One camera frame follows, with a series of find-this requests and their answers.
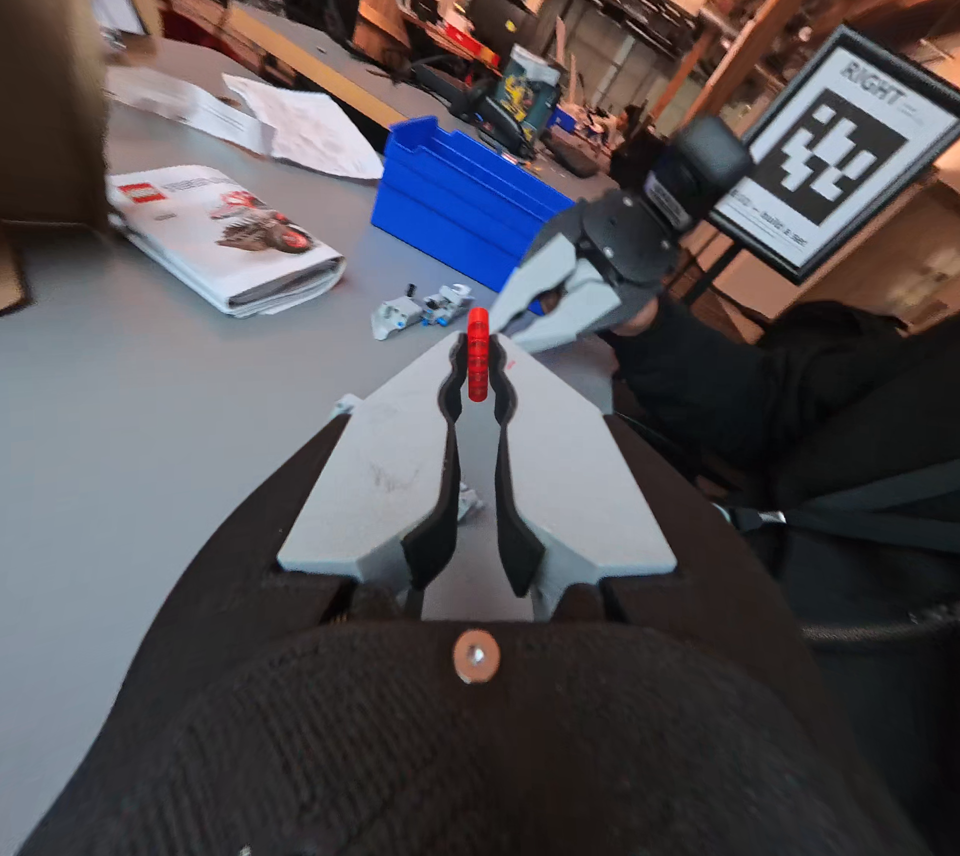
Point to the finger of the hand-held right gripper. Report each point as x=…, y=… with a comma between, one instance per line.
x=585, y=308
x=540, y=275

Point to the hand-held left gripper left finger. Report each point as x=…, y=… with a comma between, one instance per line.
x=360, y=481

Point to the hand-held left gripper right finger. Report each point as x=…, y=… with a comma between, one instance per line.
x=592, y=481

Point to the red toy brick beam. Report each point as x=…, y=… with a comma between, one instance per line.
x=478, y=353

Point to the toy brick claw piece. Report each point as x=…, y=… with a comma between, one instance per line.
x=469, y=503

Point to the grey toy brick assembly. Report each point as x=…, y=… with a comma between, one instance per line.
x=420, y=316

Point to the person's right forearm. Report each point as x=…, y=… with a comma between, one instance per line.
x=750, y=376

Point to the person's right hand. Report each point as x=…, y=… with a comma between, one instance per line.
x=639, y=320

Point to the blue plastic bin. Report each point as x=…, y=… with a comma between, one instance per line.
x=450, y=211

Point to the black handheld scanner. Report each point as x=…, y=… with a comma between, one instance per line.
x=480, y=110

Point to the yellow black printed box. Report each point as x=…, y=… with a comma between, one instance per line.
x=529, y=87

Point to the framed marker sign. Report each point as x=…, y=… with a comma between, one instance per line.
x=840, y=151

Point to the printed white paper sheet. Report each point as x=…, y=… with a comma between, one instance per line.
x=315, y=136

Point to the instruction booklet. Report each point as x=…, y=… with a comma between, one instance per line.
x=225, y=241

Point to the opened cardboard box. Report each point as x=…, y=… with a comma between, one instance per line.
x=45, y=121

